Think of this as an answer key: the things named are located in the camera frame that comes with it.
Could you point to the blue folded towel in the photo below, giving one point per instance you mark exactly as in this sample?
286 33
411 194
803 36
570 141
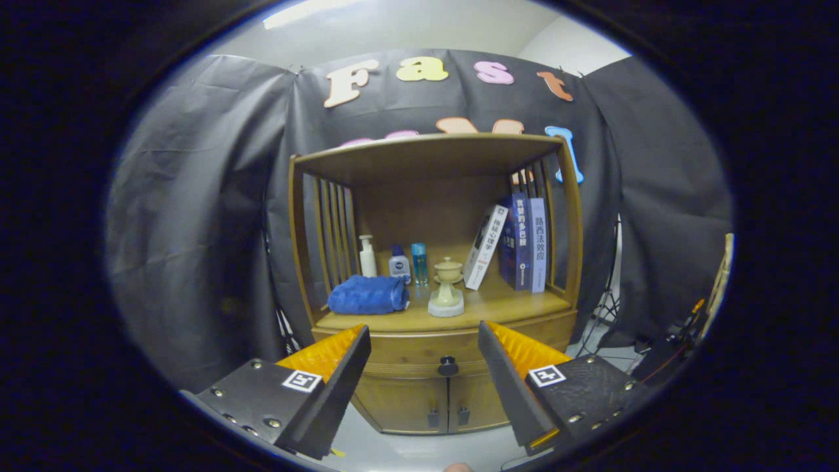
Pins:
367 295

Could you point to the clear blue bottle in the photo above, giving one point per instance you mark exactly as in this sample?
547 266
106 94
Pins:
419 262

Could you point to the beige lidded teacup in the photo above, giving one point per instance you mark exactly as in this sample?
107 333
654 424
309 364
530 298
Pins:
448 267

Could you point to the black tripod stand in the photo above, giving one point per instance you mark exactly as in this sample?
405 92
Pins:
286 331
606 308

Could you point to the white pump bottle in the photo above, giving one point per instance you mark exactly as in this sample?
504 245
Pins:
368 262

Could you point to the white book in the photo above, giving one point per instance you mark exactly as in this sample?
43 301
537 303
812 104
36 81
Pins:
485 249

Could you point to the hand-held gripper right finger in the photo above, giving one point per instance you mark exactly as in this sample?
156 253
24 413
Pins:
511 393

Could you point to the beige board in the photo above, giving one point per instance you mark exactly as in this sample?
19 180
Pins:
721 282

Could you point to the wooden countertop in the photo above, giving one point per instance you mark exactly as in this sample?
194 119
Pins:
505 305

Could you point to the wooden cabinet door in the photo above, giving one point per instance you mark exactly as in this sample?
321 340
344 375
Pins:
478 403
400 403

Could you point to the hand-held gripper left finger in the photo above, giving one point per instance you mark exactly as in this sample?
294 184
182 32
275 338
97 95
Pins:
337 400

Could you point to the light blue book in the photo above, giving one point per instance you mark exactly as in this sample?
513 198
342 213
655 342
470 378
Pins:
537 249

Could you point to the wooden drawer with black knob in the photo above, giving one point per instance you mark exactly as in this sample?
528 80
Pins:
419 357

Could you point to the white bottle with blue cap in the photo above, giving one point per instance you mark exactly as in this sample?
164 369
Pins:
399 267

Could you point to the black backdrop cloth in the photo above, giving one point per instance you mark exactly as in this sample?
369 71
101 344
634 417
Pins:
196 196

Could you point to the dark blue book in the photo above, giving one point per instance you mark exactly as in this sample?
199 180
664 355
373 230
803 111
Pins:
518 249

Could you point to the wooden cabinet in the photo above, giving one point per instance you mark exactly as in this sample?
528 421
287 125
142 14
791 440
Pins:
426 210

